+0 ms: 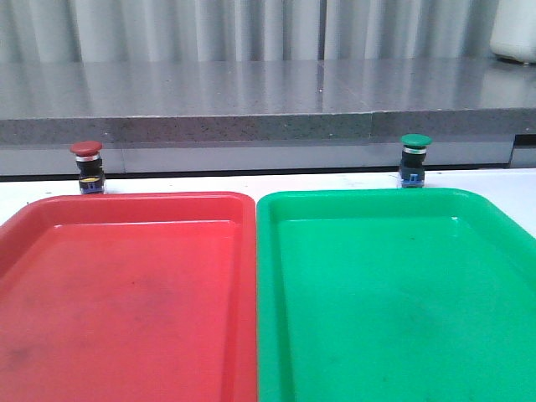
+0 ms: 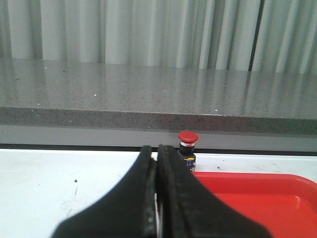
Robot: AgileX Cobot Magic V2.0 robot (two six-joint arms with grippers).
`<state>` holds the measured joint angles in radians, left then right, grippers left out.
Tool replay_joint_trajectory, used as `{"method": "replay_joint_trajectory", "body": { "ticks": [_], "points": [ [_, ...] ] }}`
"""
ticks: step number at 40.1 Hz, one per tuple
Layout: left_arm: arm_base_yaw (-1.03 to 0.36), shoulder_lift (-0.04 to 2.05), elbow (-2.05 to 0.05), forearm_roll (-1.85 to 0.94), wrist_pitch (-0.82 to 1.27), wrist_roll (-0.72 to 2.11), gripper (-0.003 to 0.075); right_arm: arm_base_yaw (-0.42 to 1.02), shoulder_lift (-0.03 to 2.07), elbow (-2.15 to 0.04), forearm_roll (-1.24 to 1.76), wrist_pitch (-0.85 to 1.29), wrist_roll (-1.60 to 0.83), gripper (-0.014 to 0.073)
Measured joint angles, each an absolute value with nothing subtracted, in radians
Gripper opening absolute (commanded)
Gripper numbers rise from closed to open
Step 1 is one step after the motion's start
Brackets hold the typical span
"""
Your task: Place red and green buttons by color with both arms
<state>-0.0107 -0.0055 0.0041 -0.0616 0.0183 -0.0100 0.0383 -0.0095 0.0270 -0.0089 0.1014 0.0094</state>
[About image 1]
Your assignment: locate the green mushroom push button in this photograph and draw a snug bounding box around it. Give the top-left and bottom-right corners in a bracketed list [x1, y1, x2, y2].
[399, 133, 432, 188]

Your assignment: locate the red mushroom push button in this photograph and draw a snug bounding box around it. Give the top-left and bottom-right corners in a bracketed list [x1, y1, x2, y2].
[70, 141, 106, 194]

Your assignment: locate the grey speckled stone counter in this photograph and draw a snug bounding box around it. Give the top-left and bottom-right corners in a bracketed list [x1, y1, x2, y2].
[1, 58, 535, 178]

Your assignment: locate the green plastic tray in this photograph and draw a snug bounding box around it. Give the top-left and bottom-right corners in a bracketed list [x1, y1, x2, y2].
[257, 188, 535, 401]

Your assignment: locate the red plastic tray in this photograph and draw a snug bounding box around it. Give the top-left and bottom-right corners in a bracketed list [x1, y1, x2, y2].
[1, 192, 257, 401]

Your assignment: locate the white container on counter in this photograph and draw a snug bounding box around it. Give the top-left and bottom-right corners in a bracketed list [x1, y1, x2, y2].
[490, 0, 535, 64]

